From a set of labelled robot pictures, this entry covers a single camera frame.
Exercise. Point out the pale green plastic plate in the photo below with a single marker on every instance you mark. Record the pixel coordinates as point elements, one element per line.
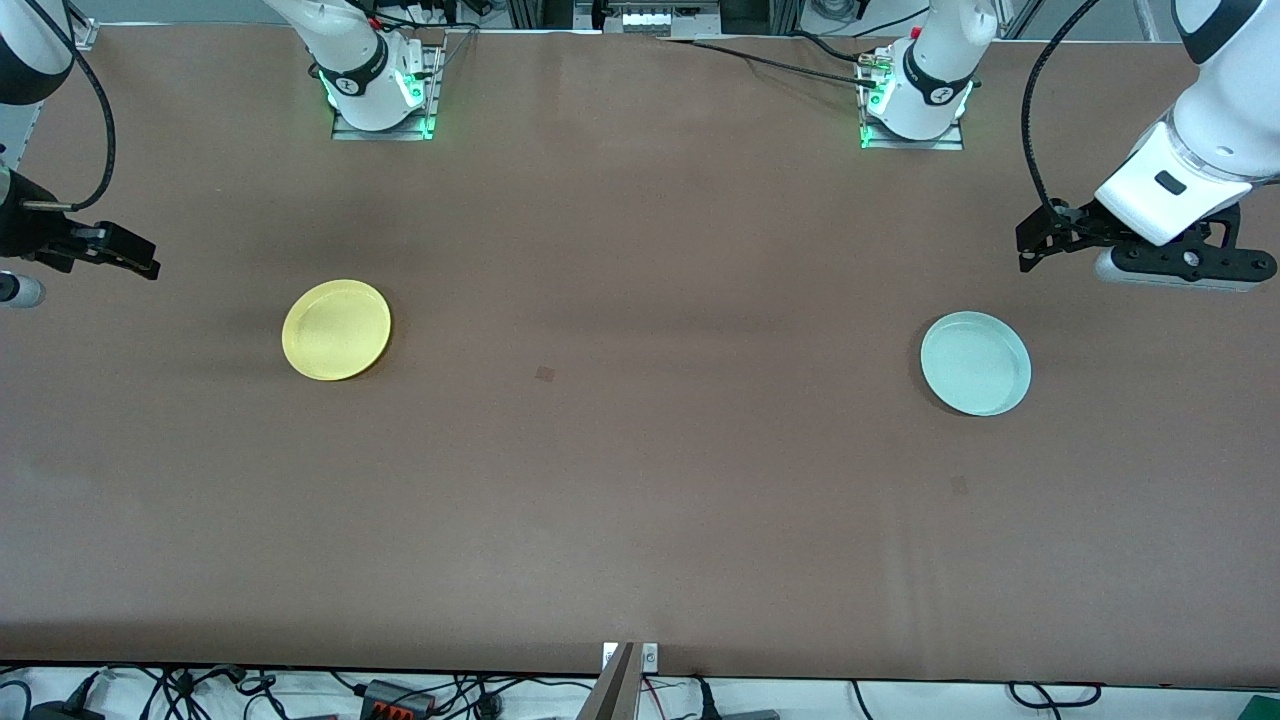
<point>975,363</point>

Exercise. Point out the aluminium frame post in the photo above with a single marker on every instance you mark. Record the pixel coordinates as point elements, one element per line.
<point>540,12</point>

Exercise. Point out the green board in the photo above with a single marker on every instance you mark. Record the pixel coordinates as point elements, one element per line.
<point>1262,708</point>

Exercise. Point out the black power adapter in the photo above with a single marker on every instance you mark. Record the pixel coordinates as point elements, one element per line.
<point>65,712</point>

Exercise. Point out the white power strip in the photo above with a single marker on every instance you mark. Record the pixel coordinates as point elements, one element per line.
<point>665,20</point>

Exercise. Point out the black and red power strip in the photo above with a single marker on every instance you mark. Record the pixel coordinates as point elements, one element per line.
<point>395,698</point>

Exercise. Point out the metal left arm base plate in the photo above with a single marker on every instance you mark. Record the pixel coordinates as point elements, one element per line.
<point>950,143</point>

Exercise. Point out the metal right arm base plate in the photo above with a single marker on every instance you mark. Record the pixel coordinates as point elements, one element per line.
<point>432,100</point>

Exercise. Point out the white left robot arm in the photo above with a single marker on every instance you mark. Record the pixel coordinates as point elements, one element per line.
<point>1220,130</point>

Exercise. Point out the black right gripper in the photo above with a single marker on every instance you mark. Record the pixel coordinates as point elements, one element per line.
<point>22,228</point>

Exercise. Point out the metal table corner bracket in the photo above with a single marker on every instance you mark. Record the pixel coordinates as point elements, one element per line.
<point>85,35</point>

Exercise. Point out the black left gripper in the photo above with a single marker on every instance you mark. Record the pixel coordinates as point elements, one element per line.
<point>1078,225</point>

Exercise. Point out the grey wooden post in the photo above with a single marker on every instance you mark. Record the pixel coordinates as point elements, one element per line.
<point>612,690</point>

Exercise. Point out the yellow plastic plate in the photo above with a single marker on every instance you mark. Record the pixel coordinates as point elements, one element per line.
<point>337,330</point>

